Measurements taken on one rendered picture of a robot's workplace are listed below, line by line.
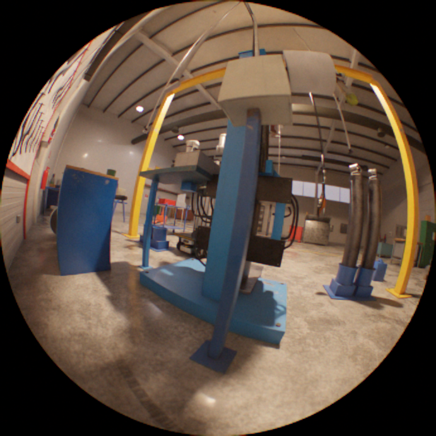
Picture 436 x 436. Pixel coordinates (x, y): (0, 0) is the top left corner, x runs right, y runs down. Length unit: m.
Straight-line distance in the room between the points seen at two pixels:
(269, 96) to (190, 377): 1.19
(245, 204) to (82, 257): 1.43
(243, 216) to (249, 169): 0.16
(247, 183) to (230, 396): 0.86
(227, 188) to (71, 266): 1.49
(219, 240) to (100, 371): 1.01
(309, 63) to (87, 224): 1.86
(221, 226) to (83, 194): 1.20
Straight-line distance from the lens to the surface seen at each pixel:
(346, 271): 1.95
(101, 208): 1.49
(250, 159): 0.53
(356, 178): 2.06
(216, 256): 0.96
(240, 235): 0.48
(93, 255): 1.56
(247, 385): 0.80
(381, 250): 8.62
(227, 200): 0.93
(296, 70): 0.84
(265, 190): 1.12
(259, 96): 0.63
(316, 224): 9.15
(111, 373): 0.81
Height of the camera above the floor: 0.70
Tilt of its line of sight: level
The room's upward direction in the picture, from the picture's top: 9 degrees clockwise
